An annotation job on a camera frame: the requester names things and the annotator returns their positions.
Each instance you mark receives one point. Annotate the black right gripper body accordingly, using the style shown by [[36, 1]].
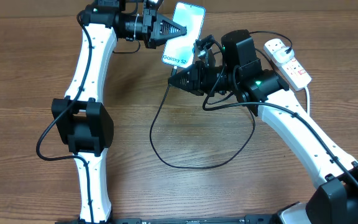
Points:
[[214, 79]]

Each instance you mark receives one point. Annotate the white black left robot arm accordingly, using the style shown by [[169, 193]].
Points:
[[83, 122]]

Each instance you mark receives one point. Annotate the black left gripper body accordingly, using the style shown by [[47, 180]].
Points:
[[147, 26]]

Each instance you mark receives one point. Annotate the white charger plug adapter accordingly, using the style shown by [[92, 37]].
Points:
[[283, 55]]

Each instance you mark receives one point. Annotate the white power strip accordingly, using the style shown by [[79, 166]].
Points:
[[293, 71]]

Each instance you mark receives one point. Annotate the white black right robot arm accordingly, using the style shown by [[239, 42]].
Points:
[[269, 95]]

